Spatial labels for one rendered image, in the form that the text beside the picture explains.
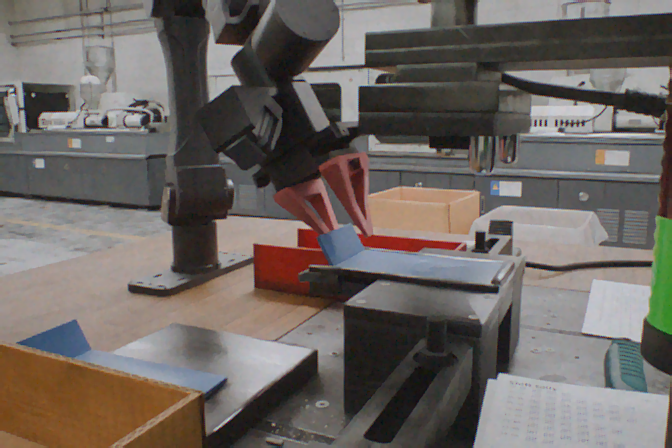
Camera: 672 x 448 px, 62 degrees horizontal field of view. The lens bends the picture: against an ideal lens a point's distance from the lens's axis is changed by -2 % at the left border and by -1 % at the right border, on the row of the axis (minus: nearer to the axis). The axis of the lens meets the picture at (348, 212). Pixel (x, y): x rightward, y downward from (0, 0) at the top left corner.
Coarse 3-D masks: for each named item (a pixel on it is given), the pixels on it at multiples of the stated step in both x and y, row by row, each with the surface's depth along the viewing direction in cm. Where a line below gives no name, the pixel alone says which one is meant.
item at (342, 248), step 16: (320, 240) 49; (336, 240) 52; (352, 240) 54; (336, 256) 50; (352, 256) 53; (368, 256) 53; (384, 256) 53; (400, 256) 53; (416, 256) 53; (400, 272) 47; (416, 272) 47; (432, 272) 47; (448, 272) 47; (464, 272) 47; (480, 272) 47
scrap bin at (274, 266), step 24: (312, 240) 82; (360, 240) 78; (384, 240) 77; (408, 240) 75; (432, 240) 74; (264, 264) 72; (288, 264) 70; (312, 264) 69; (264, 288) 72; (288, 288) 71
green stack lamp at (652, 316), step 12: (660, 216) 18; (660, 228) 17; (660, 240) 17; (660, 252) 17; (660, 264) 17; (660, 276) 17; (660, 288) 17; (648, 300) 18; (660, 300) 17; (648, 312) 18; (660, 312) 17; (660, 324) 17
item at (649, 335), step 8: (648, 328) 18; (656, 328) 18; (648, 336) 18; (656, 336) 17; (664, 336) 17; (640, 344) 19; (648, 344) 18; (656, 344) 17; (664, 344) 17; (640, 352) 19; (648, 352) 18; (656, 352) 17; (664, 352) 17; (648, 360) 18; (656, 360) 17; (664, 360) 17; (656, 368) 17; (664, 368) 17
